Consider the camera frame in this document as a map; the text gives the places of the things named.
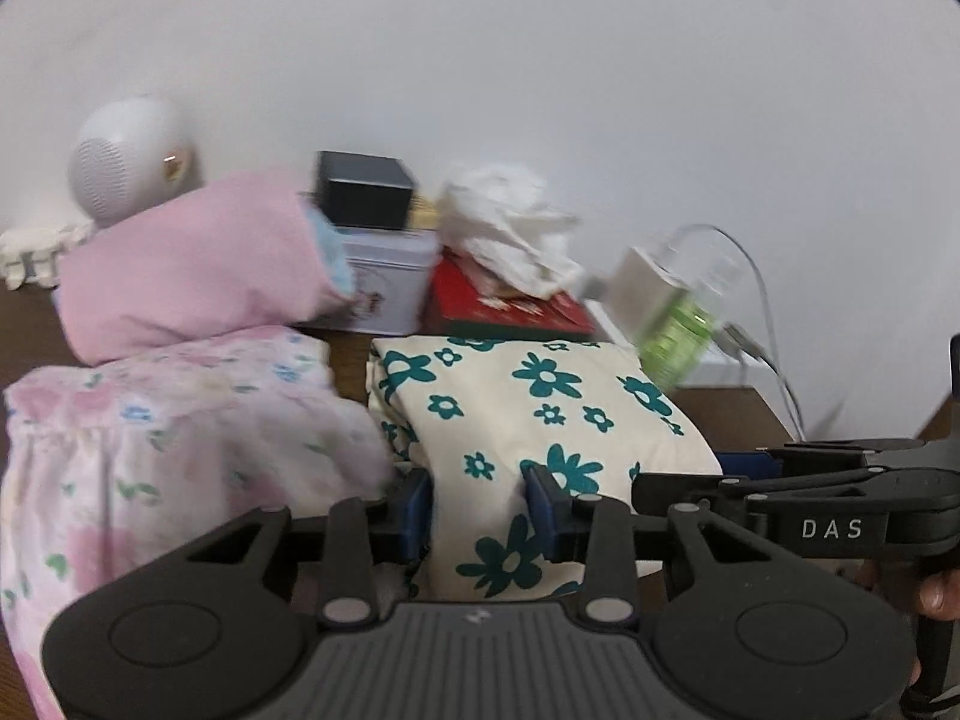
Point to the white hair clip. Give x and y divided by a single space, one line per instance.
30 255

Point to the white round speaker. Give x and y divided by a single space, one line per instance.
129 156

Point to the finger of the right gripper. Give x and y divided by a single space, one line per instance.
757 463

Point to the pink floral ruffled dress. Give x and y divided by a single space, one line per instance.
112 466

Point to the dark red tissue box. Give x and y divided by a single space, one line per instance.
456 308

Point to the white tin box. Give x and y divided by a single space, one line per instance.
391 275

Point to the person right hand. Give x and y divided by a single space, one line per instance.
915 591

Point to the small black box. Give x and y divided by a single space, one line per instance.
362 191

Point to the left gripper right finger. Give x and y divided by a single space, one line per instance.
594 531

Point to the green spray bottle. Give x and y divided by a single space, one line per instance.
672 350

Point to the white charger adapter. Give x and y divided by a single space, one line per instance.
639 293

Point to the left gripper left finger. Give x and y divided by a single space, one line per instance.
359 536

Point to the cream green floral garment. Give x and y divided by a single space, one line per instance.
477 413

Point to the pink folded garment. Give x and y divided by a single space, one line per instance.
242 252

